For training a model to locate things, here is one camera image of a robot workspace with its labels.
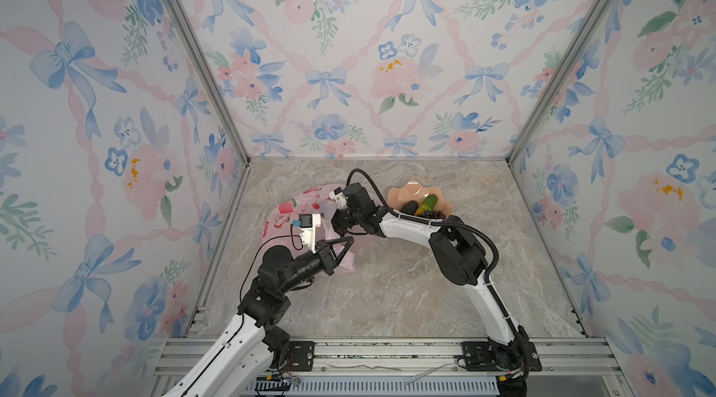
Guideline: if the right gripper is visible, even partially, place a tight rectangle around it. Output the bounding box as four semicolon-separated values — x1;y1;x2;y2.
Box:
305;199;364;236

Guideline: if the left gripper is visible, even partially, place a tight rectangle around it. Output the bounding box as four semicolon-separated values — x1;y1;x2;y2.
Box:
279;236;352;296

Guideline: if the pink plastic bag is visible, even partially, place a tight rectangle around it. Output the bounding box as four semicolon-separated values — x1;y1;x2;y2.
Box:
262;184;339;258

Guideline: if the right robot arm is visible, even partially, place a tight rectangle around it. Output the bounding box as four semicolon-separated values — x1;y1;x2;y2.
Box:
329;183;542;380

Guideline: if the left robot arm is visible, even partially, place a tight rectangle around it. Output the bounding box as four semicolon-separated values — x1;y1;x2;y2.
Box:
166;237;354;396

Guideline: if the pink fruit plate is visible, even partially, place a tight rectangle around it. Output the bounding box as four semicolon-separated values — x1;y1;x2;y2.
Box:
386;181;455;216

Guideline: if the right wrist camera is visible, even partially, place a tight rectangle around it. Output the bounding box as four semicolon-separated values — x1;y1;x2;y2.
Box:
329;188;349;210

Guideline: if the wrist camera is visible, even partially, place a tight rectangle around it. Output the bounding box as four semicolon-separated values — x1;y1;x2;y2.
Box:
293;214;323;253
329;188;349;210

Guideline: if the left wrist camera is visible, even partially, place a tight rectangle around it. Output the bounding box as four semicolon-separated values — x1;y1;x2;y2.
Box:
293;214;323;253

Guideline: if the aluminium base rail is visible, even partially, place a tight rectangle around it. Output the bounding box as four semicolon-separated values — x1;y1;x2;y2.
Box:
147;336;633;397

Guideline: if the left corner aluminium post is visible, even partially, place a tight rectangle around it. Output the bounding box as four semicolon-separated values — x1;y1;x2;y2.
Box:
162;0;250;168

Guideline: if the corner aluminium post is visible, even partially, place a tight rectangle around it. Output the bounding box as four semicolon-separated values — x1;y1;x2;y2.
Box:
506;0;615;168
162;0;250;168

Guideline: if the right corner aluminium post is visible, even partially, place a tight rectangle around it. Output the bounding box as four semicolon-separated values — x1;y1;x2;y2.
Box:
506;0;615;168

